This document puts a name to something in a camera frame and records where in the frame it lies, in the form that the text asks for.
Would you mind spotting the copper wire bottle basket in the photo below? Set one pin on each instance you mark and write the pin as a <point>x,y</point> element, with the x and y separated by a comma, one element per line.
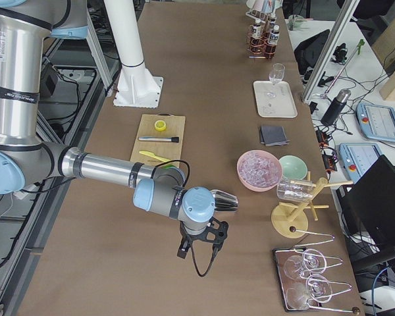
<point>259,47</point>

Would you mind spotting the tea bottle white cap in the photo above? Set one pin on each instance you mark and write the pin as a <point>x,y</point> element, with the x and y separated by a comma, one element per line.
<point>274,36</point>

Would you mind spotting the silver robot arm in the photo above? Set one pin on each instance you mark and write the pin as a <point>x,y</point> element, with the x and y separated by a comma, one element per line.
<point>25,159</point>

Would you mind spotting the steel muddler black tip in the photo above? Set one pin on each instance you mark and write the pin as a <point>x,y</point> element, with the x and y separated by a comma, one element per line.
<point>174,139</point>

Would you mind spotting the bamboo cutting board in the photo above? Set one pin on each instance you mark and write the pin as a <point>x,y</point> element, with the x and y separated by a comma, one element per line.
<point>160,134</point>

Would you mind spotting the half lemon slice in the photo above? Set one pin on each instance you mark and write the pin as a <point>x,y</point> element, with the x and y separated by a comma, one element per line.
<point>160,125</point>

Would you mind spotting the yellow plastic knife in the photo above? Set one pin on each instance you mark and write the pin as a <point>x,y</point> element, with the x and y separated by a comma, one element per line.
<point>154,156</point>

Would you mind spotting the steel ice scoop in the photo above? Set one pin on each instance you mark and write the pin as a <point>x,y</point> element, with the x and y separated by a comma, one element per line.
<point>224,202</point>

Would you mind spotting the pink bowl of ice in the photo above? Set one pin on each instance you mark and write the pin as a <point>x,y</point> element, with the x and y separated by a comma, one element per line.
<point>259,170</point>

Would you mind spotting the folded grey cloth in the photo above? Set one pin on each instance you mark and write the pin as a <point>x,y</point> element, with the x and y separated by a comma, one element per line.
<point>272,135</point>

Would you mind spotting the mint green bowl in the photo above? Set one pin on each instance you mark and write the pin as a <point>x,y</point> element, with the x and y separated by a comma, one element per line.
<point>293,167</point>

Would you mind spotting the cream serving tray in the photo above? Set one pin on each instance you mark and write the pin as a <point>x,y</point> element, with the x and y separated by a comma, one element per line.
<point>274,100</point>

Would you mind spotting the clear glass mug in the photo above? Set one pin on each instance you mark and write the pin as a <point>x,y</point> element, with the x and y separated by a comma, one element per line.
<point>295,190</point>

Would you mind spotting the wooden cup tree stand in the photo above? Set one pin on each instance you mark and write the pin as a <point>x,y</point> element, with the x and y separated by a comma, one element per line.
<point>288,217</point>

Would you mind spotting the clear wine glass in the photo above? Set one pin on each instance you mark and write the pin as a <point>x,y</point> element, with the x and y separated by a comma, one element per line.
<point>276,75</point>

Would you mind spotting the black thermos bottle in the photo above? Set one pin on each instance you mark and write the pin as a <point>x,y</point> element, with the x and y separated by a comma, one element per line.
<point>335,108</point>

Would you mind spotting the upside down wine glass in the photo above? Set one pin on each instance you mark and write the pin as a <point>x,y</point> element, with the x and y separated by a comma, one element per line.
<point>304,263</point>

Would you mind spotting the blue teach pendant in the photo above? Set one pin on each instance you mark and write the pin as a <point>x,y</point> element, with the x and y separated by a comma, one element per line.
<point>357,158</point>
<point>376,122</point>

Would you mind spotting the black glass rack tray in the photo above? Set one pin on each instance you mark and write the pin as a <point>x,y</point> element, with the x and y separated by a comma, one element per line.
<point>280,256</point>

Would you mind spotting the black monitor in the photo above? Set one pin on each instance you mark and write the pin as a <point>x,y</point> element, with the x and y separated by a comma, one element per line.
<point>369,204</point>

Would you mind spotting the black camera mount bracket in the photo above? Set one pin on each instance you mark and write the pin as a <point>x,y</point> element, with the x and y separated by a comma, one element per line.
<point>215,233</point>

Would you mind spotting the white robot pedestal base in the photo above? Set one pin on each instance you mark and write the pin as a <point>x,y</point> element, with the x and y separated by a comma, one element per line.
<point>136,87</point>

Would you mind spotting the aluminium frame post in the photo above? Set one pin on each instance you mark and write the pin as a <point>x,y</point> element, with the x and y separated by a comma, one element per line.
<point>343,18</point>

